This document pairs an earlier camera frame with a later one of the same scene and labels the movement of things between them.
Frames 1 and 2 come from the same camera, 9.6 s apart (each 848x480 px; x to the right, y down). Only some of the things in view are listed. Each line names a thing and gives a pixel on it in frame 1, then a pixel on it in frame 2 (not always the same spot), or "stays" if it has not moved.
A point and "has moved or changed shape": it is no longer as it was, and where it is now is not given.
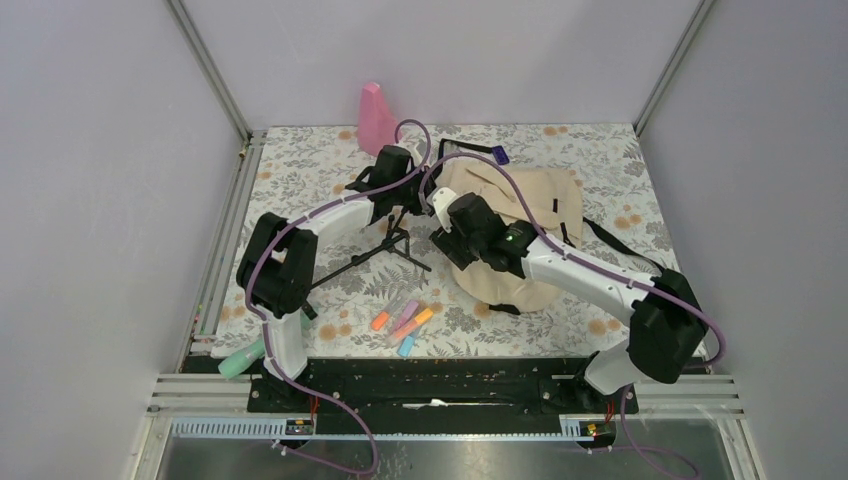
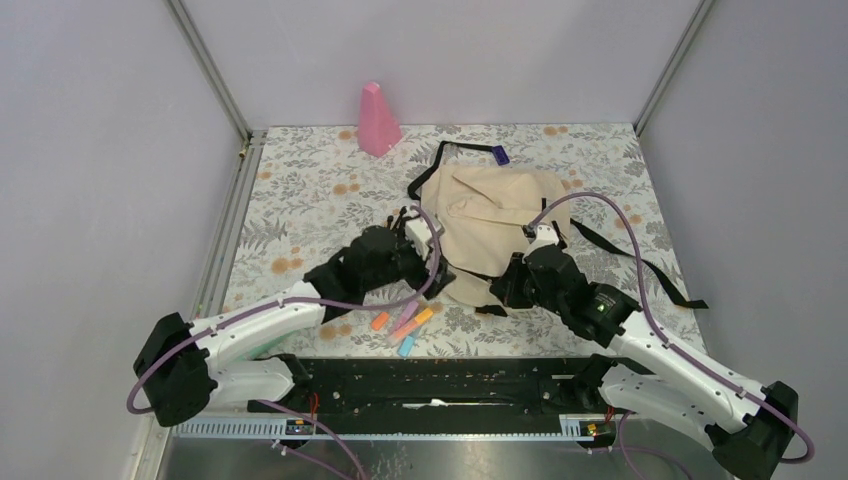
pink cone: [377, 124] stays
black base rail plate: [435, 387] stays
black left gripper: [415, 208] → [421, 279]
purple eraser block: [500, 155] stays
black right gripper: [447, 242] → [507, 287]
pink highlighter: [406, 315] stays
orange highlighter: [380, 320] stays
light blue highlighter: [406, 345] stays
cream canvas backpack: [555, 200] has moved or changed shape
